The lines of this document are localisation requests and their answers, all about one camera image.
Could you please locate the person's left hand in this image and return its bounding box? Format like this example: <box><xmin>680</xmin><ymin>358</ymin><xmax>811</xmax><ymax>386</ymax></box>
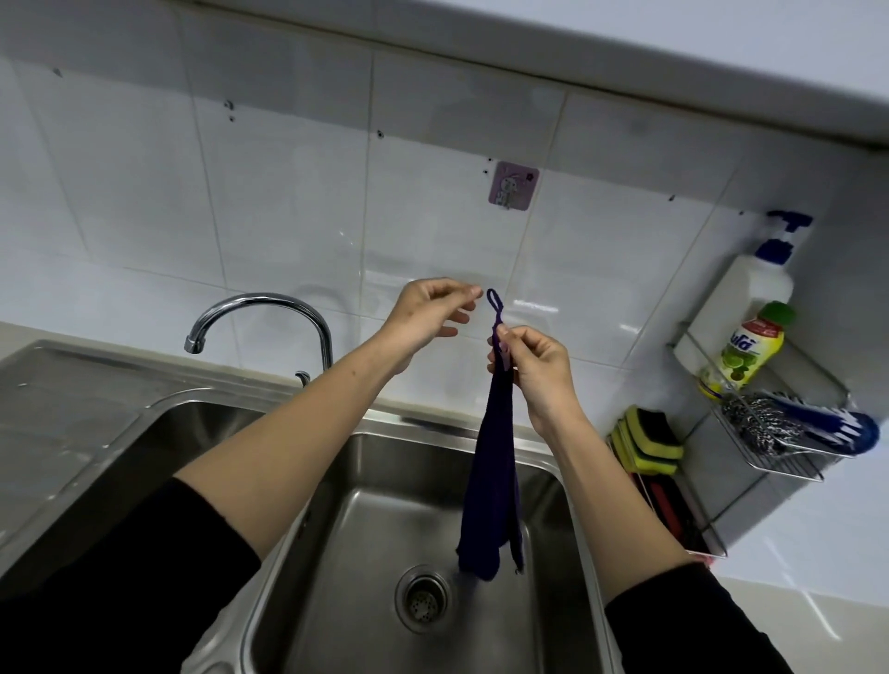
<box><xmin>374</xmin><ymin>277</ymin><xmax>485</xmax><ymax>376</ymax></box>

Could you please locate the person's right hand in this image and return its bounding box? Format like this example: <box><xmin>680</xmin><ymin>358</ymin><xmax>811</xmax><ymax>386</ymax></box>
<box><xmin>487</xmin><ymin>324</ymin><xmax>588</xmax><ymax>435</ymax></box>

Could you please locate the purple cloth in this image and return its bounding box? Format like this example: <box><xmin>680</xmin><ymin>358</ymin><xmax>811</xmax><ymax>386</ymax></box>
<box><xmin>456</xmin><ymin>288</ymin><xmax>526</xmax><ymax>583</ymax></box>

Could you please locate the red black scrubbing pad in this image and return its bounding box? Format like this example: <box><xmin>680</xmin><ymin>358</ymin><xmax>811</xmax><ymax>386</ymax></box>
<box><xmin>642</xmin><ymin>475</ymin><xmax>717</xmax><ymax>568</ymax></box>

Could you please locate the yellow detergent bottle green cap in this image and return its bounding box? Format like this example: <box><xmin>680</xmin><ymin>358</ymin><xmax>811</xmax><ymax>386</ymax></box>
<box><xmin>697</xmin><ymin>300</ymin><xmax>796</xmax><ymax>403</ymax></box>

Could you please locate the white pump bottle blue cap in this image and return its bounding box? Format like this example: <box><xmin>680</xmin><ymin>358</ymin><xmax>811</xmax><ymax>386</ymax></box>
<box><xmin>671</xmin><ymin>210</ymin><xmax>814</xmax><ymax>380</ymax></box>

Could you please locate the steel wool scrubber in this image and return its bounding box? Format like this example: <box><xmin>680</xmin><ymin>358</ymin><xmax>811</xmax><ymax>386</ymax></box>
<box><xmin>721</xmin><ymin>393</ymin><xmax>807</xmax><ymax>456</ymax></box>

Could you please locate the stainless steel double sink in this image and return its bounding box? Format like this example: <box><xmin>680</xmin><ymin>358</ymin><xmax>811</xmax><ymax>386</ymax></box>
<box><xmin>0</xmin><ymin>338</ymin><xmax>620</xmax><ymax>674</ymax></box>

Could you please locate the blue scrub brush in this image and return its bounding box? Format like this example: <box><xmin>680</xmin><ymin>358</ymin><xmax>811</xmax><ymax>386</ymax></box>
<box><xmin>763</xmin><ymin>391</ymin><xmax>882</xmax><ymax>456</ymax></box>

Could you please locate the person's right forearm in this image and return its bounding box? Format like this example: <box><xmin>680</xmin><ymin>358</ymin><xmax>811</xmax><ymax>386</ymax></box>
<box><xmin>548</xmin><ymin>409</ymin><xmax>685</xmax><ymax>602</ymax></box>

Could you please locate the person's left forearm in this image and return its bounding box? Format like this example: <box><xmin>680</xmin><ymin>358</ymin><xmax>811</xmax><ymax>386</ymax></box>
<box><xmin>173</xmin><ymin>340</ymin><xmax>401</xmax><ymax>560</ymax></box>

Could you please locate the person's black right sleeve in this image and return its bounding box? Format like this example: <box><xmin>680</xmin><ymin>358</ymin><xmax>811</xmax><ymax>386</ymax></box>
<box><xmin>604</xmin><ymin>562</ymin><xmax>796</xmax><ymax>674</ymax></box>

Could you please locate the person's black sleeve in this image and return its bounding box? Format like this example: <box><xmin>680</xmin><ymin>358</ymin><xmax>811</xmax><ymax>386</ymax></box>
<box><xmin>0</xmin><ymin>479</ymin><xmax>262</xmax><ymax>674</ymax></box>
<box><xmin>604</xmin><ymin>562</ymin><xmax>796</xmax><ymax>674</ymax></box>

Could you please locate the person's black left sleeve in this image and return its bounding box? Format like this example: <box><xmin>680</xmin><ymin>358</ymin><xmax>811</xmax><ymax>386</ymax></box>
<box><xmin>0</xmin><ymin>479</ymin><xmax>262</xmax><ymax>674</ymax></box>

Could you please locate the chrome gooseneck faucet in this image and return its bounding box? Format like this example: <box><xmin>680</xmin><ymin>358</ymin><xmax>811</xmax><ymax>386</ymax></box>
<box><xmin>183</xmin><ymin>293</ymin><xmax>336</xmax><ymax>390</ymax></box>

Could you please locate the round metal drain strainer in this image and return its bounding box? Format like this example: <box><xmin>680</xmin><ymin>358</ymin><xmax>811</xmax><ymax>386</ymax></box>
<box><xmin>394</xmin><ymin>564</ymin><xmax>453</xmax><ymax>634</ymax></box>

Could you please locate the purple adhesive wall hook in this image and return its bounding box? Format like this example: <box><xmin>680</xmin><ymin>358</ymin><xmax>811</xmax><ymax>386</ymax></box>
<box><xmin>488</xmin><ymin>160</ymin><xmax>541</xmax><ymax>212</ymax></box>

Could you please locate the stainless steel wire rack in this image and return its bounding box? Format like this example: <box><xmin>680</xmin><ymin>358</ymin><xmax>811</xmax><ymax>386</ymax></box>
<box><xmin>606</xmin><ymin>318</ymin><xmax>859</xmax><ymax>562</ymax></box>

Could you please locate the white wall cabinet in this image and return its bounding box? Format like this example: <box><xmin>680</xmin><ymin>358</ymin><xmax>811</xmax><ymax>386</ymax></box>
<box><xmin>159</xmin><ymin>0</ymin><xmax>889</xmax><ymax>147</ymax></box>

